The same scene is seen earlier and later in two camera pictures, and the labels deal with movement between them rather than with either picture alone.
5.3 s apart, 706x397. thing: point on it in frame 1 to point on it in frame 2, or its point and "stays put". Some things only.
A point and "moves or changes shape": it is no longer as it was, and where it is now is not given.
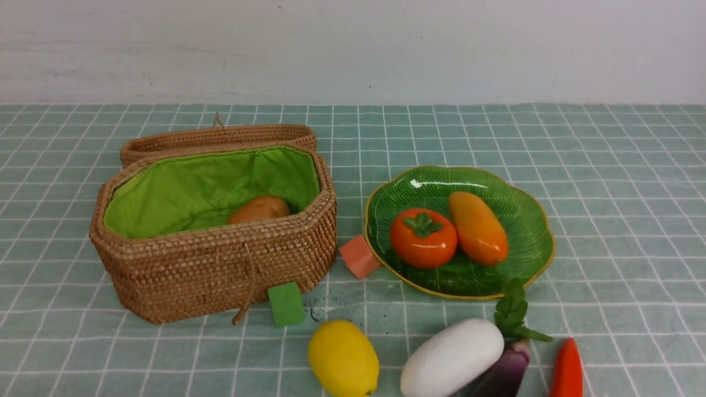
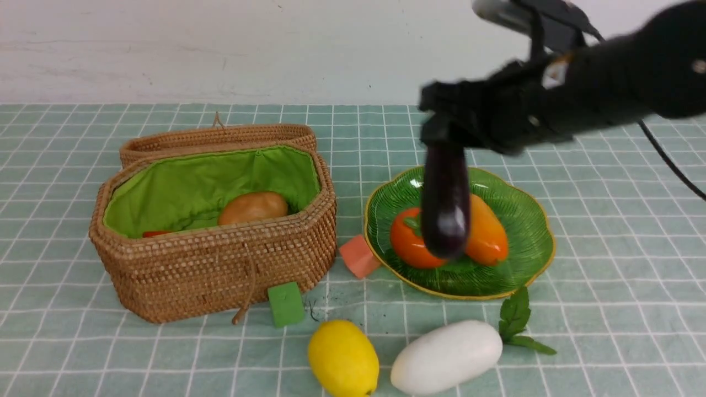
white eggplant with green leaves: x=459 y=354 moves or changes shape
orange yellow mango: x=482 y=237 stays put
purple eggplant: x=504 y=379 to x=445 y=200
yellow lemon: x=343 y=359 stays put
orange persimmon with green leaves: x=423 y=238 stays put
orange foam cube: x=359 y=257 stays put
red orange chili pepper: x=567 y=379 to x=146 y=234
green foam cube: x=287 y=304 stays put
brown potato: x=258 y=208 moves or changes shape
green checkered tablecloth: x=62 y=332 stays put
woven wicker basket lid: x=218 y=135 stays put
